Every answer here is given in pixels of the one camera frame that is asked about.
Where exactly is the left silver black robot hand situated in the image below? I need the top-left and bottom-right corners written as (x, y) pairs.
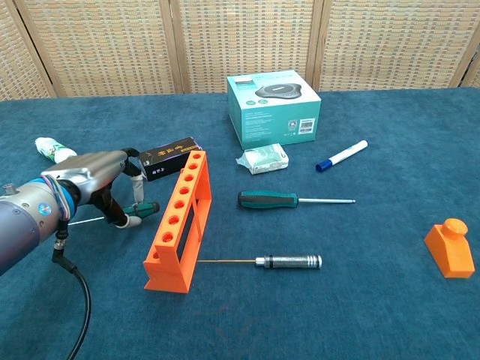
top-left (40, 147), bottom-right (146, 230)

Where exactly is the green handle screwdriver small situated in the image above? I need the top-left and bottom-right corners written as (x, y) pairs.
top-left (69, 201), bottom-right (161, 227)

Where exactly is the orange drill bit holder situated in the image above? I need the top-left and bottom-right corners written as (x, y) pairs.
top-left (143, 149), bottom-right (213, 294)

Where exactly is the white bottle with green label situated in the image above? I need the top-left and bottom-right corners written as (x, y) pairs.
top-left (34, 136), bottom-right (79, 164)

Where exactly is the black box with gold lettering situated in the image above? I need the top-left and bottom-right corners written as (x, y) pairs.
top-left (139, 136), bottom-right (205, 183)

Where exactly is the small tissue pack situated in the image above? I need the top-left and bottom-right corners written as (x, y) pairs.
top-left (235, 142), bottom-right (290, 176)

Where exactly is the teal speakerphone box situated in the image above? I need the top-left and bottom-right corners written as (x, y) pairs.
top-left (226, 70), bottom-right (323, 150)

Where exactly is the woven rattan folding screen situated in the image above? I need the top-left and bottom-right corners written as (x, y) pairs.
top-left (0, 0), bottom-right (480, 102)

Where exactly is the white marker with blue cap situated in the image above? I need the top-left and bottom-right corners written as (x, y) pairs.
top-left (315, 139), bottom-right (369, 173)

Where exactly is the blue felt table mat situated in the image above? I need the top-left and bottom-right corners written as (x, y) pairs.
top-left (0, 86), bottom-right (480, 360)

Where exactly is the orange block with knob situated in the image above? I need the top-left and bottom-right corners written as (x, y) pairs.
top-left (424, 218), bottom-right (476, 280)

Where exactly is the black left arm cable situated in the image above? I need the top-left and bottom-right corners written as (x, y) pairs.
top-left (51, 217), bottom-right (92, 360)

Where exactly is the dark green screwdriver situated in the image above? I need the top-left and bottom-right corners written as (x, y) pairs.
top-left (236, 190), bottom-right (356, 210)

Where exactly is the silver precision screwdriver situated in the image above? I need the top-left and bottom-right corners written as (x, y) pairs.
top-left (197, 254), bottom-right (323, 271)

